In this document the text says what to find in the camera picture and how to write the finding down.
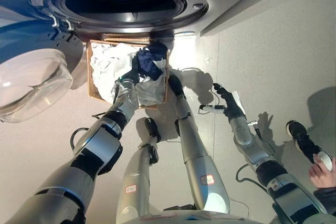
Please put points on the black robot foot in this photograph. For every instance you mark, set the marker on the black robot foot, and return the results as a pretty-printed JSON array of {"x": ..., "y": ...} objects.
[
  {"x": 152, "y": 128},
  {"x": 176, "y": 85}
]

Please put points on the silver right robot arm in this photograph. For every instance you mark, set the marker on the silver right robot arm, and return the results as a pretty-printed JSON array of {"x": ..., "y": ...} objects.
[{"x": 257, "y": 155}]

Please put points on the white appliance cabinet housing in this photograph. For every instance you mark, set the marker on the white appliance cabinet housing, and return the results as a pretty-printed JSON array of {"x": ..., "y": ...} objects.
[{"x": 236, "y": 11}]

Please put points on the grey front-load washing machine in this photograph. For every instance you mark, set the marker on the grey front-load washing machine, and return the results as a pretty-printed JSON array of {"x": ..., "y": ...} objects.
[{"x": 118, "y": 1}]

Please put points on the silver robot torso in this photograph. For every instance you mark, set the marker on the silver robot torso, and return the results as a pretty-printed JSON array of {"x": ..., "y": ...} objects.
[{"x": 194, "y": 217}]

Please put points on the silver robot leg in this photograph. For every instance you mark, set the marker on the silver robot leg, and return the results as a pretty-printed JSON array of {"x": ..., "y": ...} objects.
[
  {"x": 135, "y": 179},
  {"x": 197, "y": 150}
]

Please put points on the white crumpled clothes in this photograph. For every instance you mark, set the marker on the white crumpled clothes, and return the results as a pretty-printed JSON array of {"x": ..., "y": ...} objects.
[{"x": 105, "y": 64}]

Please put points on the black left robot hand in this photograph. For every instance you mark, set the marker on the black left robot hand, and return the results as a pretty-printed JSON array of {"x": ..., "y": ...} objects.
[{"x": 131, "y": 76}]

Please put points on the black left robot foot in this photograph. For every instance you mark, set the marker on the black left robot foot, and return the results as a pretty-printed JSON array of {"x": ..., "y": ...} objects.
[{"x": 152, "y": 128}]

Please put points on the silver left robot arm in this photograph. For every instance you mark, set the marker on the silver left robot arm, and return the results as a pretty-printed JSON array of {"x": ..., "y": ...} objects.
[{"x": 92, "y": 150}]

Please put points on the silver right robot leg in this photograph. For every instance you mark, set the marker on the silver right robot leg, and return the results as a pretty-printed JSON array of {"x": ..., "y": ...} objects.
[{"x": 197, "y": 150}]

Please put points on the person's bare hand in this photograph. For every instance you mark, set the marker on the person's bare hand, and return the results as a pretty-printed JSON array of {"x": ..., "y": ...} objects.
[{"x": 323, "y": 174}]

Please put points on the navy blue garment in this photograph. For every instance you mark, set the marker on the navy blue garment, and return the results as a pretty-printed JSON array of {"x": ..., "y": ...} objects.
[{"x": 148, "y": 61}]

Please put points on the silver left robot leg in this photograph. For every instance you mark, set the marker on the silver left robot leg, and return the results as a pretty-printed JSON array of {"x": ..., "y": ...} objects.
[{"x": 135, "y": 179}]

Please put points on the round washer door with glass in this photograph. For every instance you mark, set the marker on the round washer door with glass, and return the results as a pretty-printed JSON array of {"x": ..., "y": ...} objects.
[{"x": 34, "y": 77}]

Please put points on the brown woven laundry basket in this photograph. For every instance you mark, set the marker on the brown woven laundry basket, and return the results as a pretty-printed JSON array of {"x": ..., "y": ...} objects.
[{"x": 90, "y": 77}]

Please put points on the black right robot foot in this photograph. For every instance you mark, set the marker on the black right robot foot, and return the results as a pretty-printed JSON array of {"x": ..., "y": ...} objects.
[{"x": 176, "y": 85}]

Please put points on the dark person's sleeve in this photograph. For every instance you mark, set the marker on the dark person's sleeve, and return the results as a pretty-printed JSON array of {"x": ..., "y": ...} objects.
[{"x": 326, "y": 200}]

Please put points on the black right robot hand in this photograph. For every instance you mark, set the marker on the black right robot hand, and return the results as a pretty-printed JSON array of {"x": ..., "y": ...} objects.
[{"x": 231, "y": 100}]

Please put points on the black white sneaker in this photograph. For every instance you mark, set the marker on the black white sneaker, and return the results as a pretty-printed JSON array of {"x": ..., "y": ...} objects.
[{"x": 304, "y": 140}]

